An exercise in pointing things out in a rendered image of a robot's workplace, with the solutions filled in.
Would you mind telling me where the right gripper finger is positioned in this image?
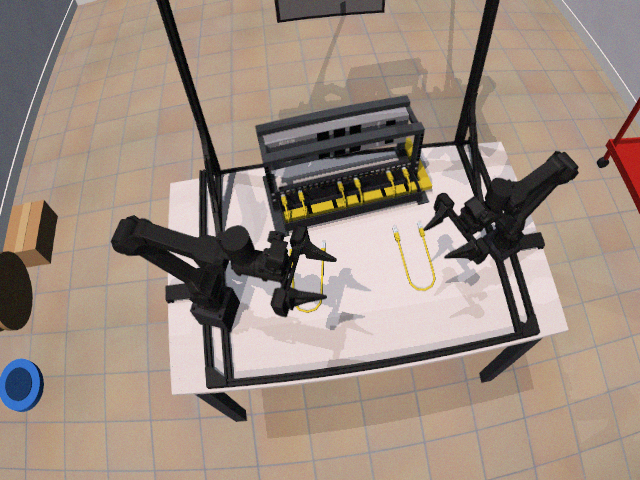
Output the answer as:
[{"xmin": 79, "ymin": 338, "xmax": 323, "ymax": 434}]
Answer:
[
  {"xmin": 287, "ymin": 287, "xmax": 327, "ymax": 311},
  {"xmin": 303, "ymin": 234, "xmax": 337, "ymax": 262}
]

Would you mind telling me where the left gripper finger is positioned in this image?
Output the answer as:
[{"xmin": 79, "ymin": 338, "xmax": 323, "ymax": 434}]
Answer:
[
  {"xmin": 424, "ymin": 201, "xmax": 447, "ymax": 231},
  {"xmin": 444, "ymin": 239, "xmax": 478, "ymax": 261}
]

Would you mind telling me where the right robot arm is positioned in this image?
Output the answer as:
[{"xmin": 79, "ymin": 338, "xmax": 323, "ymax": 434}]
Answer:
[{"xmin": 111, "ymin": 215, "xmax": 288, "ymax": 312}]

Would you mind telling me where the black rack frame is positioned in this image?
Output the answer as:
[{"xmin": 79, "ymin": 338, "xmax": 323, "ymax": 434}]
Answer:
[{"xmin": 255, "ymin": 95, "xmax": 425, "ymax": 237}]

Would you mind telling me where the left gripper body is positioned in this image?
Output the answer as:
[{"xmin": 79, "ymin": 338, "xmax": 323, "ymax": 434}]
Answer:
[{"xmin": 433, "ymin": 193, "xmax": 490, "ymax": 265}]

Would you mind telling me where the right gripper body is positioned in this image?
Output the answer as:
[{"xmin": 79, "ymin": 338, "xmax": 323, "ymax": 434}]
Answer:
[{"xmin": 254, "ymin": 225, "xmax": 309, "ymax": 317}]

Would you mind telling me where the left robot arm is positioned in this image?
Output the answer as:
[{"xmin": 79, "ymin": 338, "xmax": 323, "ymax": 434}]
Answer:
[{"xmin": 460, "ymin": 151, "xmax": 579, "ymax": 253}]

